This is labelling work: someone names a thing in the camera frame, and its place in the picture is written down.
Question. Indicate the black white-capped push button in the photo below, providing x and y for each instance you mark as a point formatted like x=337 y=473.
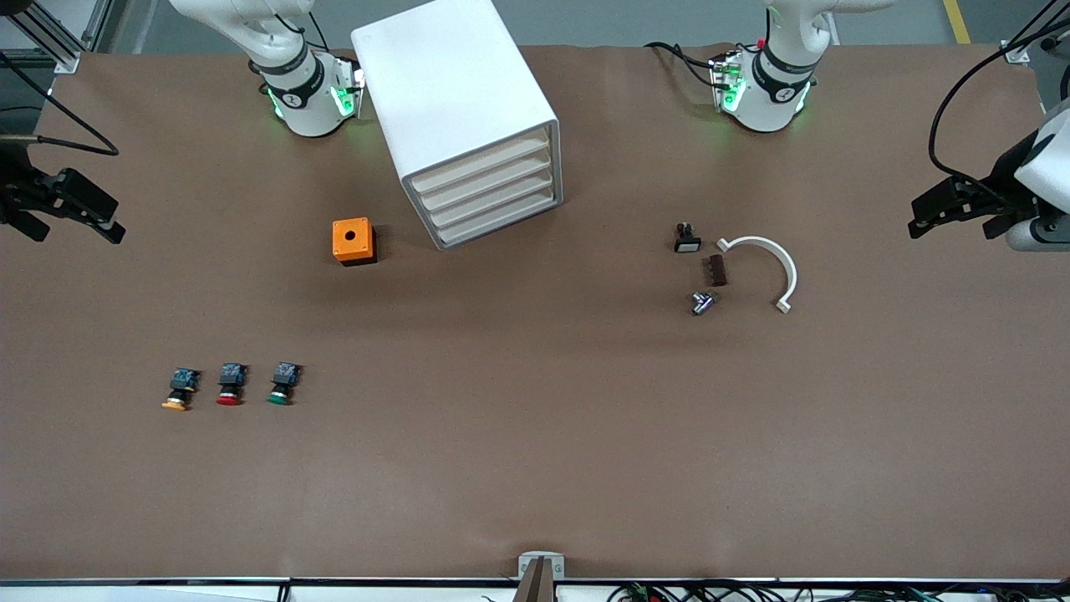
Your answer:
x=687 y=242

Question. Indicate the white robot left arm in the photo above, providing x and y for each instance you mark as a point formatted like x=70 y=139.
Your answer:
x=765 y=100

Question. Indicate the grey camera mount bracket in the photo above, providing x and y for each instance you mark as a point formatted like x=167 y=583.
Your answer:
x=525 y=564

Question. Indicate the red mushroom push button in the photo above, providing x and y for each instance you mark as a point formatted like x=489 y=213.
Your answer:
x=230 y=386

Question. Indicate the white curved plastic bracket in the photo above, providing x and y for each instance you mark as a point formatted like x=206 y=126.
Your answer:
x=786 y=266

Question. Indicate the grey-brown camera post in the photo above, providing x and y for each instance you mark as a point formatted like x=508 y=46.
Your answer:
x=539 y=585

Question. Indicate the green mushroom push button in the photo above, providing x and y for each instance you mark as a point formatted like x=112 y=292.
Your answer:
x=282 y=386

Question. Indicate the dark brown terminal block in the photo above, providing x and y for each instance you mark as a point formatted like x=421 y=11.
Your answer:
x=715 y=271

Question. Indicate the orange button enclosure box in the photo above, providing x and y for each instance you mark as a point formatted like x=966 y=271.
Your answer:
x=341 y=249

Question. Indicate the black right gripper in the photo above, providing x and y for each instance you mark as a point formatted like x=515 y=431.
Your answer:
x=17 y=188

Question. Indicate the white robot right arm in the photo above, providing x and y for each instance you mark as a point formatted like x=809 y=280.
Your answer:
x=305 y=100

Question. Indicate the yellow mushroom push button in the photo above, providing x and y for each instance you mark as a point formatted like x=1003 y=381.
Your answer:
x=180 y=389

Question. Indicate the silver key switch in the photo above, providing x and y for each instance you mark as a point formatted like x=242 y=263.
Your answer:
x=702 y=303

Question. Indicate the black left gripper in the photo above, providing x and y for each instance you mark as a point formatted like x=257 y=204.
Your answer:
x=1000 y=184

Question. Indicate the aluminium frame profile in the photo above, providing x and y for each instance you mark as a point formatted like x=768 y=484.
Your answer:
x=1017 y=54
x=67 y=60

